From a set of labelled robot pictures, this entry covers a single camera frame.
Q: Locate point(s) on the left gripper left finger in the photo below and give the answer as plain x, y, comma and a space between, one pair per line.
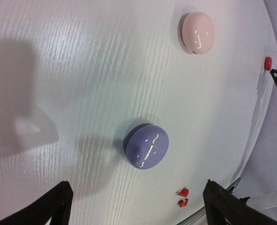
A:
53, 207

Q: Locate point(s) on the red earbud front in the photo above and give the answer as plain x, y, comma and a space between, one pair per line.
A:
183, 203

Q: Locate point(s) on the red charging case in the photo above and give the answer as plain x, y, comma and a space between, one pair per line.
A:
268, 63

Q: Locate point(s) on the small red earbud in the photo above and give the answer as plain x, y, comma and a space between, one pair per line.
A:
183, 193

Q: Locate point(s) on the aluminium front rail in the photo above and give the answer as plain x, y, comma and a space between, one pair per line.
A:
223, 201

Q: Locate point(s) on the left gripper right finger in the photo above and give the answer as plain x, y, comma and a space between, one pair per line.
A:
227, 206

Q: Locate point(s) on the purple charging case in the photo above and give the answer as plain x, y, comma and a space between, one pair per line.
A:
146, 145

